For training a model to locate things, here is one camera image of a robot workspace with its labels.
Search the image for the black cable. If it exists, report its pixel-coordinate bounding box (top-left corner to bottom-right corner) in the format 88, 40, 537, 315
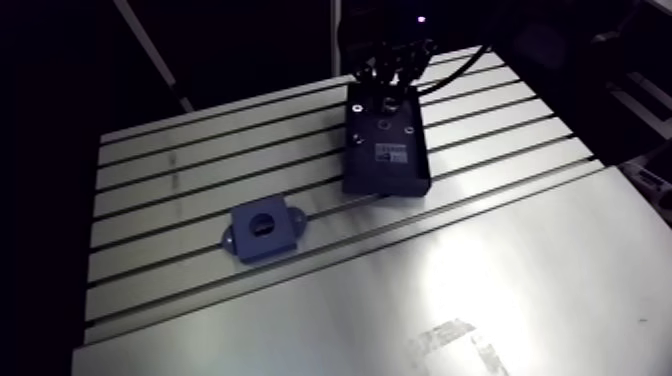
418, 44, 492, 97

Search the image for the dark blue-grey housing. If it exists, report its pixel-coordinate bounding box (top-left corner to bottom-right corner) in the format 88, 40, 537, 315
220, 194, 308, 265

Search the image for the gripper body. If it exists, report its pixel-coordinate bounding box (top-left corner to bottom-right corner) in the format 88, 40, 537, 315
340, 0, 438, 85

